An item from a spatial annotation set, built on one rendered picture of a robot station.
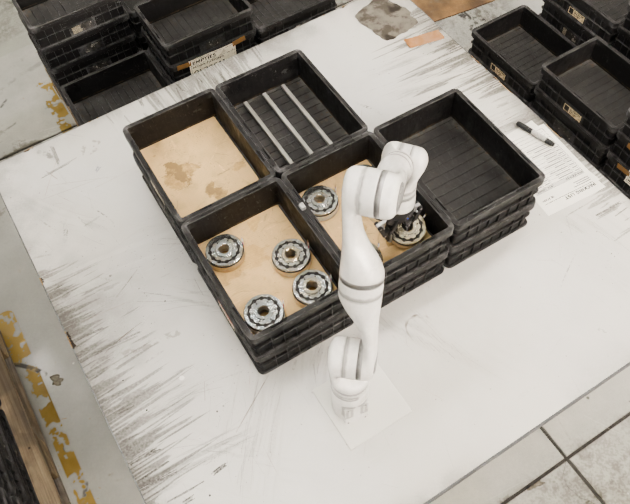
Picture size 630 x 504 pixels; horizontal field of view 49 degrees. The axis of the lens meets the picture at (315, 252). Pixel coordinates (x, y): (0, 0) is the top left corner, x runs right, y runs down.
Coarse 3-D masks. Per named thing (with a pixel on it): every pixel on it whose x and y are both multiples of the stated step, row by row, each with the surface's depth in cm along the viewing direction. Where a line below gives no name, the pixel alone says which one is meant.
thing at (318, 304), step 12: (276, 180) 188; (252, 192) 186; (288, 192) 186; (228, 204) 184; (204, 216) 183; (312, 228) 179; (192, 240) 181; (324, 240) 177; (204, 264) 175; (336, 264) 174; (216, 276) 173; (216, 288) 173; (228, 300) 169; (324, 300) 168; (300, 312) 166; (312, 312) 168; (240, 324) 166; (276, 324) 165; (288, 324) 166; (252, 336) 164; (264, 336) 164
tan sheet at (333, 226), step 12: (348, 168) 202; (324, 180) 200; (336, 180) 200; (336, 192) 197; (336, 216) 193; (336, 228) 191; (372, 228) 190; (336, 240) 189; (372, 240) 188; (384, 240) 188; (384, 252) 186; (396, 252) 186
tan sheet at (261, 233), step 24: (264, 216) 194; (264, 240) 190; (264, 264) 186; (312, 264) 185; (240, 288) 182; (264, 288) 182; (288, 288) 182; (312, 288) 181; (336, 288) 181; (240, 312) 178; (264, 312) 178; (288, 312) 178
